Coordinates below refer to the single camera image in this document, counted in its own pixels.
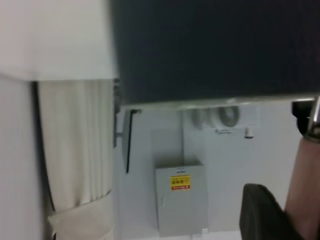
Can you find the yellow warning label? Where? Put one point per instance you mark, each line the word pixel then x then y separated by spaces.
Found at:
pixel 180 183

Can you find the beige curtain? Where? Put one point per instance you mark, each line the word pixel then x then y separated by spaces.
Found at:
pixel 75 140

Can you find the white round vent fixture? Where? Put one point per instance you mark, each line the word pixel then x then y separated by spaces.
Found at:
pixel 225 116

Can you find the dark panel with metal edge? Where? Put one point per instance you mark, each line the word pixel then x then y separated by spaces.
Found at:
pixel 212 50

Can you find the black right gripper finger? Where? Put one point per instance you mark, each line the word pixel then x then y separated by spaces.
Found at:
pixel 262 215

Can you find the grey electrical cabinet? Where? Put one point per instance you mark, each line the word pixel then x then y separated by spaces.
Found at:
pixel 182 200

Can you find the small white pipe fitting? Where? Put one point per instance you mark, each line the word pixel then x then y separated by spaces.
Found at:
pixel 249 133

